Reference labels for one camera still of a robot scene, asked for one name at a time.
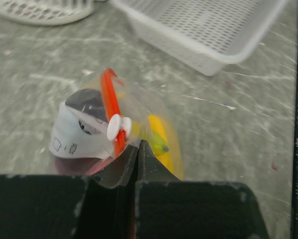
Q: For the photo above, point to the fake yellow banana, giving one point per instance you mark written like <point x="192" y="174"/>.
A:
<point x="159" y="143"/>

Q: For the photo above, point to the clear zip top bag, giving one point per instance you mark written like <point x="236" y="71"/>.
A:
<point x="127" y="106"/>

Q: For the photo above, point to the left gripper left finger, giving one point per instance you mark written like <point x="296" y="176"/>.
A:
<point x="73" y="206"/>

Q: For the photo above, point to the fake pink peach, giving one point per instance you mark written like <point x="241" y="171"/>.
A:
<point x="81" y="166"/>

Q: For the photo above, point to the white perforated tray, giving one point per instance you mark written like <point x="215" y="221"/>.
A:
<point x="206" y="35"/>

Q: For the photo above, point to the white dish rack basket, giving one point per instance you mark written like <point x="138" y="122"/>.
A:
<point x="46" y="12"/>

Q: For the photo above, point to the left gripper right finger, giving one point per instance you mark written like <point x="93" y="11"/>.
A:
<point x="168" y="208"/>

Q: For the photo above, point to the fake dark purple eggplant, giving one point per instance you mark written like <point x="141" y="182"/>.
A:
<point x="88" y="101"/>

